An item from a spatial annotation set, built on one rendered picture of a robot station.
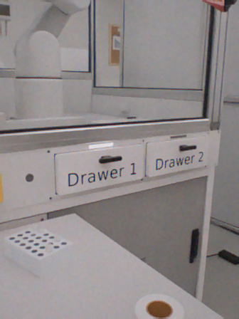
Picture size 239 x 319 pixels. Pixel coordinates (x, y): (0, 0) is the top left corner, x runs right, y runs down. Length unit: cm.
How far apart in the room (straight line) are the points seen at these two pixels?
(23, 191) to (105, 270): 32
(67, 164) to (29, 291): 36
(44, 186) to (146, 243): 47
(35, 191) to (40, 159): 9
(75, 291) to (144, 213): 56
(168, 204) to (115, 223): 24
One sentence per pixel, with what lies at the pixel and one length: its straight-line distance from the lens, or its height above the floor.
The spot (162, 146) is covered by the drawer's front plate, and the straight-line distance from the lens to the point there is 102.
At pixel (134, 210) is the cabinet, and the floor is 70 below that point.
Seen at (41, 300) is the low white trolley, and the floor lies 76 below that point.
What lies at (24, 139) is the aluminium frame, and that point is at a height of 98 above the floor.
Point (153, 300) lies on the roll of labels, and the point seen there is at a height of 80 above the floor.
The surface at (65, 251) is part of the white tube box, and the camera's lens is 64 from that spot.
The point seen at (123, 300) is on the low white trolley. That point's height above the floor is 76.
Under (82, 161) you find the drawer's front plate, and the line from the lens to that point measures 85.
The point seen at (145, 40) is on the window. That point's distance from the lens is 100.
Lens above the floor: 111
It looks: 14 degrees down
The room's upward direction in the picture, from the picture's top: 1 degrees clockwise
